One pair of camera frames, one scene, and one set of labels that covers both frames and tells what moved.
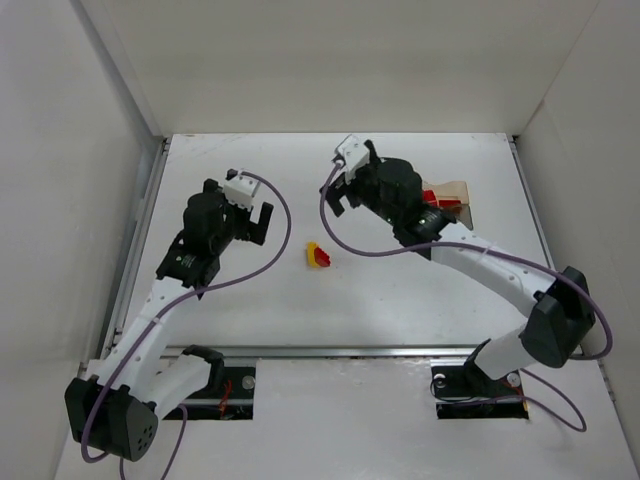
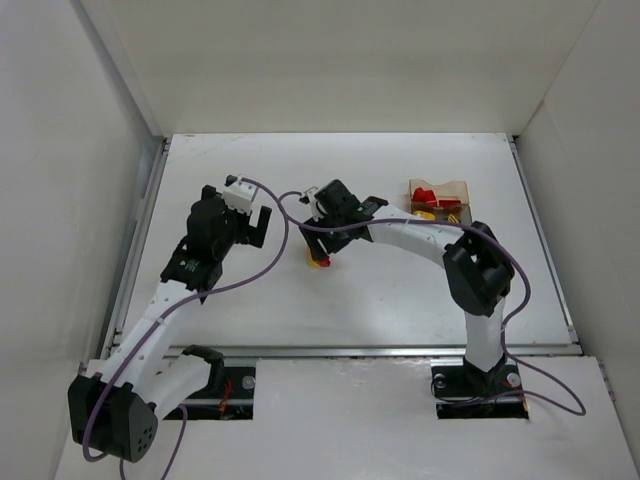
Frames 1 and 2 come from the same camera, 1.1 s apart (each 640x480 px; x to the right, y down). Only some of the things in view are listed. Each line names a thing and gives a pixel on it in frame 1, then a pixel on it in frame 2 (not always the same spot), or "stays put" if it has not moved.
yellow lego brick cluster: x=312 y=262 stays put
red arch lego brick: x=444 y=203 stays put
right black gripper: x=347 y=188 → x=320 y=236
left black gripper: x=248 y=227 stays put
